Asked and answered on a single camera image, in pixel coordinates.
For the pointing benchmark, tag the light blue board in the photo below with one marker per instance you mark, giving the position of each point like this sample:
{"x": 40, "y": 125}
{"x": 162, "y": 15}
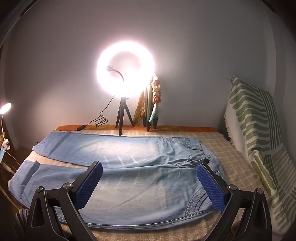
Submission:
{"x": 1, "y": 155}

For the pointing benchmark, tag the blue denim pants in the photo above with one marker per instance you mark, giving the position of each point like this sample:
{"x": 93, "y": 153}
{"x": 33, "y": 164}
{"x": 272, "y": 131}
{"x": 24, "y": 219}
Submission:
{"x": 143, "y": 166}

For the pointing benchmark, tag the black gooseneck phone holder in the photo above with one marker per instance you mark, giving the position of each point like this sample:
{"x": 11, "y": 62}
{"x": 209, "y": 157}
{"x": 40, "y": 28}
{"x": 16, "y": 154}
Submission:
{"x": 110, "y": 68}

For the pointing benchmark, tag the white clip lamp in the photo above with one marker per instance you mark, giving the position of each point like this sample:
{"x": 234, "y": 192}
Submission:
{"x": 6, "y": 107}

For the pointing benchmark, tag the grey striped cloth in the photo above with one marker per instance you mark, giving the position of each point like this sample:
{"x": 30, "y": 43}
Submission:
{"x": 22, "y": 220}

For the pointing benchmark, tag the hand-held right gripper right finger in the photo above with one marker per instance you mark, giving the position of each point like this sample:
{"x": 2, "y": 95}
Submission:
{"x": 210, "y": 187}

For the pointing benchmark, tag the black mini tripod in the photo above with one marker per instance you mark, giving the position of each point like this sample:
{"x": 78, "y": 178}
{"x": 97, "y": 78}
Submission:
{"x": 123, "y": 102}

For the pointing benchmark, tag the teal cloth strip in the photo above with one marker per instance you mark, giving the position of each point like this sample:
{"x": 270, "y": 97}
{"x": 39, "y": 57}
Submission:
{"x": 153, "y": 114}

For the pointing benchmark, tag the orange patterned sheet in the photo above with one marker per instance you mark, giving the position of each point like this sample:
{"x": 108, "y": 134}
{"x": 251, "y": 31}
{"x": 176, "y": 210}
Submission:
{"x": 185, "y": 128}

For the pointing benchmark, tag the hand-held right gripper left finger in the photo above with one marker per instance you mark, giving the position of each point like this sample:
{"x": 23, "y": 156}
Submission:
{"x": 90, "y": 185}

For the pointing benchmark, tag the green patterned pillow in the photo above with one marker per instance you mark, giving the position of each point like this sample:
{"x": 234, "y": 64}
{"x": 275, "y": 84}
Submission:
{"x": 254, "y": 120}

